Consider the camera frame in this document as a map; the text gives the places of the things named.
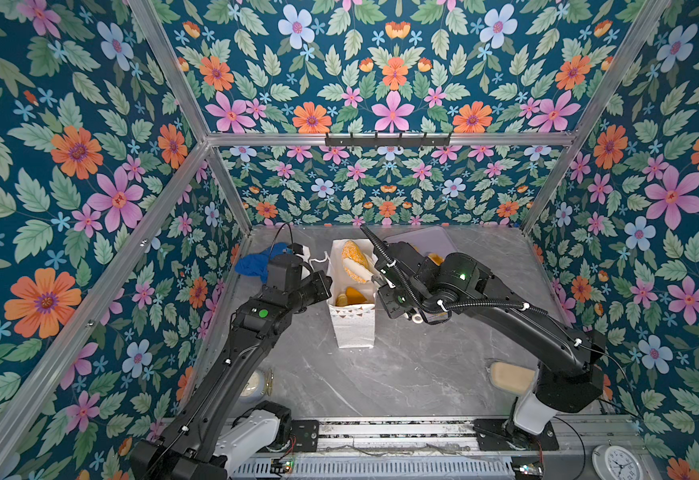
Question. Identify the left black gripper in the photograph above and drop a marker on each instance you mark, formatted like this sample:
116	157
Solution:
324	285

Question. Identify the black hook rail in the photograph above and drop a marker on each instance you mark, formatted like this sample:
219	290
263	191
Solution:
403	140

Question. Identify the blue cap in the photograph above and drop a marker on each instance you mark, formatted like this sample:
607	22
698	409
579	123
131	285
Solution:
257	265

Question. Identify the orange oval fake bread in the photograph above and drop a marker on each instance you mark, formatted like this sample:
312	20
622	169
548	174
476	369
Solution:
355	296

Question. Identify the white paper gift bag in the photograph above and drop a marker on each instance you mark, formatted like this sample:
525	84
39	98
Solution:
354	325

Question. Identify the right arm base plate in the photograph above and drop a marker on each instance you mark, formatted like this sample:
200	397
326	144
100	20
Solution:
492	435

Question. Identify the lavender plastic tray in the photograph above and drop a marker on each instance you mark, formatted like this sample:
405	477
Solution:
433	243

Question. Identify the beige oval sponge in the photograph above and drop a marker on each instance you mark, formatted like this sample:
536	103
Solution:
511	378

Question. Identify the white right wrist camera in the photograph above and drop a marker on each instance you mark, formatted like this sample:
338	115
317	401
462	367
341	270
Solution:
388	270

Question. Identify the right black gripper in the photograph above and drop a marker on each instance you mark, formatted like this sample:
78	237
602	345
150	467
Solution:
384	295

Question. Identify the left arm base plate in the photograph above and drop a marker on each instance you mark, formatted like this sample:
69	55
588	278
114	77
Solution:
304	436

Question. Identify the white analog clock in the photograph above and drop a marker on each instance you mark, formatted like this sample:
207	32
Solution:
612	462

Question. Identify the round fake bun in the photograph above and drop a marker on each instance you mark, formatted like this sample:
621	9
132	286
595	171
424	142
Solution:
356	264

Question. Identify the small gold alarm clock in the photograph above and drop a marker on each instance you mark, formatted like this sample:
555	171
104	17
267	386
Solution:
259	386

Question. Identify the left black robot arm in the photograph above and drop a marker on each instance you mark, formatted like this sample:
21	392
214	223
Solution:
198	444

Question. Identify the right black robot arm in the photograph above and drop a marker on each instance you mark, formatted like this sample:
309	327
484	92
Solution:
568	379

